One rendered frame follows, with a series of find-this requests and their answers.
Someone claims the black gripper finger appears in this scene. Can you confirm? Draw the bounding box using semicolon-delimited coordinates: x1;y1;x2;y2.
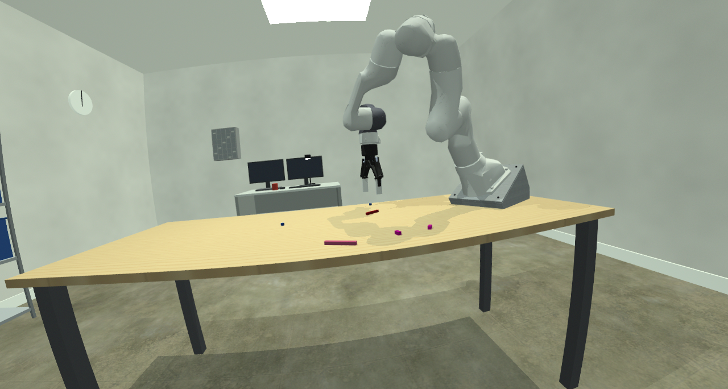
360;159;370;192
367;157;383;195

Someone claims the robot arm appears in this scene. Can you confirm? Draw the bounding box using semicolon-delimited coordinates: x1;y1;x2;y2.
343;15;511;197

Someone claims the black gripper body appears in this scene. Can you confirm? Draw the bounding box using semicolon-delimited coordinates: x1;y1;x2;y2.
361;144;378;165

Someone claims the pink rod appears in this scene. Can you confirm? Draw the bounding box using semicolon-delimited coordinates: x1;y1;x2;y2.
324;241;357;246

